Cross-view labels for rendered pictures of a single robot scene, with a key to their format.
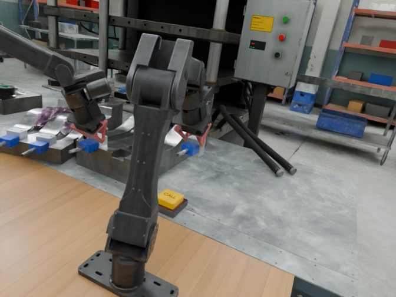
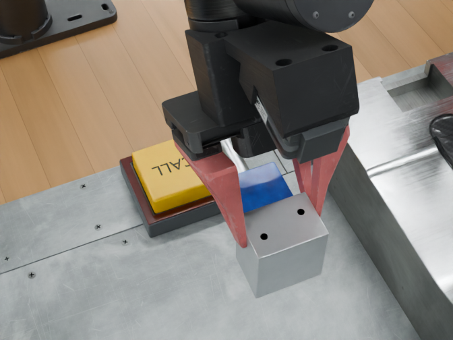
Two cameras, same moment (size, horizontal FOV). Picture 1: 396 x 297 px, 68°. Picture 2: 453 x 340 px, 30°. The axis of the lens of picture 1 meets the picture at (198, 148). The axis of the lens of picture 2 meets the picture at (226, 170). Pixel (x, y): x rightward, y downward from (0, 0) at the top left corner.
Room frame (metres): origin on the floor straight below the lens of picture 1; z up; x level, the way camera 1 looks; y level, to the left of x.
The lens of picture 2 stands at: (1.08, -0.23, 1.41)
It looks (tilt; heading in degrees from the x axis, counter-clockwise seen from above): 52 degrees down; 135
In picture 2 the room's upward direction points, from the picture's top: 2 degrees counter-clockwise
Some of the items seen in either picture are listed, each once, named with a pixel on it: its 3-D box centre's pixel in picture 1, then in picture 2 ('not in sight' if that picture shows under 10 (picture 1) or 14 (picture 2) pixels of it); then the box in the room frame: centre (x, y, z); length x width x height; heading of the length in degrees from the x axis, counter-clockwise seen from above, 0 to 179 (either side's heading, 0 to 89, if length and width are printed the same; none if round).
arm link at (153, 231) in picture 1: (131, 236); not in sight; (0.45, 0.10, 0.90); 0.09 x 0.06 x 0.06; 82
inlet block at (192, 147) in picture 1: (188, 149); (251, 191); (0.84, 0.03, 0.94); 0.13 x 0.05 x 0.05; 156
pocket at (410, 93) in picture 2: (122, 158); (413, 100); (0.84, 0.23, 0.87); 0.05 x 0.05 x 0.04; 66
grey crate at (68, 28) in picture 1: (66, 27); not in sight; (6.22, 2.97, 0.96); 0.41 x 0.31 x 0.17; 52
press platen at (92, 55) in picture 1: (158, 73); not in sight; (2.11, 0.36, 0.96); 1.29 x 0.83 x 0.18; 66
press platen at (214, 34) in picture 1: (161, 37); not in sight; (2.11, 0.36, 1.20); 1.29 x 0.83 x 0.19; 66
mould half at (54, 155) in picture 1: (68, 122); not in sight; (1.13, 0.54, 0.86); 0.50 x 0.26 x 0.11; 173
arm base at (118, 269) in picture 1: (128, 266); (13, 0); (0.44, 0.10, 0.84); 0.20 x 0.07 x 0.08; 68
